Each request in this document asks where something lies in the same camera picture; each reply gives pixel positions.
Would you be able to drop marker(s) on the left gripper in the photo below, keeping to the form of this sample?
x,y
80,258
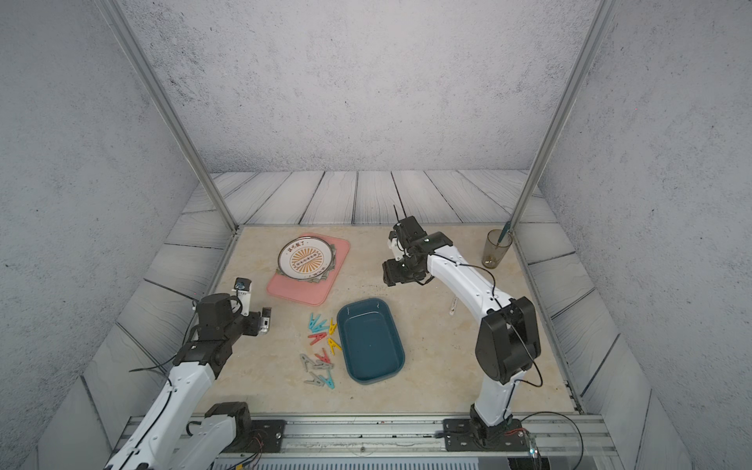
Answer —
x,y
254,321

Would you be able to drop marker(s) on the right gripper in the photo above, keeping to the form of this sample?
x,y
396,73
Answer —
x,y
390,270

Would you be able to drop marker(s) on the cyan clothespin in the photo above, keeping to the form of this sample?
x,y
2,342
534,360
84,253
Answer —
x,y
321,327
329,381
312,322

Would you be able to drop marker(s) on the red clothespin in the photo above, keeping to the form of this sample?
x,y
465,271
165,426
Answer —
x,y
323,356
317,337

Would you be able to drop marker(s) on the teal storage box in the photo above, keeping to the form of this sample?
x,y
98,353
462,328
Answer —
x,y
370,341

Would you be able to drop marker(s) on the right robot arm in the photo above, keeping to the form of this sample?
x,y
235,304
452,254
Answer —
x,y
508,341

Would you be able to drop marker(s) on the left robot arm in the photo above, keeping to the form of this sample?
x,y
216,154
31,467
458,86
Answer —
x,y
222,319

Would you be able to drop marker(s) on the pink plastic tray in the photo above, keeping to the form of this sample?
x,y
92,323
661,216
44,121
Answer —
x,y
312,294

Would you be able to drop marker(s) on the metal fork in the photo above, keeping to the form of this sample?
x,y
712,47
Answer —
x,y
453,306

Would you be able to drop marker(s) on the white plate orange sunburst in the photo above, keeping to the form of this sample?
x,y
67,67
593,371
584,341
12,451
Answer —
x,y
303,258

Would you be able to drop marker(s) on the olive drinking glass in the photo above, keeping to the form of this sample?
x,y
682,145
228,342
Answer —
x,y
493,254

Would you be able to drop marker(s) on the teal straw in glass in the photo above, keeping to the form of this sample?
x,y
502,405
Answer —
x,y
504,232

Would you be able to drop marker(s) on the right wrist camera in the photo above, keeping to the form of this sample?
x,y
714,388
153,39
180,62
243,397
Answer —
x,y
407,232

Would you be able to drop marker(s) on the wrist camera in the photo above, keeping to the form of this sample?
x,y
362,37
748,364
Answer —
x,y
243,293
407,232

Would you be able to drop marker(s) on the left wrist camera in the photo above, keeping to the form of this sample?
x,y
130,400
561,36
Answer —
x,y
243,293

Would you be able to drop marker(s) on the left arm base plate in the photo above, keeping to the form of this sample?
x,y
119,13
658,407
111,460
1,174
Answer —
x,y
258,437

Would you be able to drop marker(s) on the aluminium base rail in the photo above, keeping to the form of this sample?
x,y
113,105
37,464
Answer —
x,y
581,441

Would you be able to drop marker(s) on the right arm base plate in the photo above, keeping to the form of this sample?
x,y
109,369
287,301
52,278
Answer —
x,y
466,435

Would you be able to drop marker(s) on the right aluminium frame post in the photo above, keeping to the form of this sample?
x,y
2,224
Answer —
x,y
597,31

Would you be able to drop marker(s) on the aluminium frame post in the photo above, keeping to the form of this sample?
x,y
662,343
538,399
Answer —
x,y
597,31
124,35

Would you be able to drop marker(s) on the left aluminium frame post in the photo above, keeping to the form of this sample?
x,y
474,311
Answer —
x,y
124,35

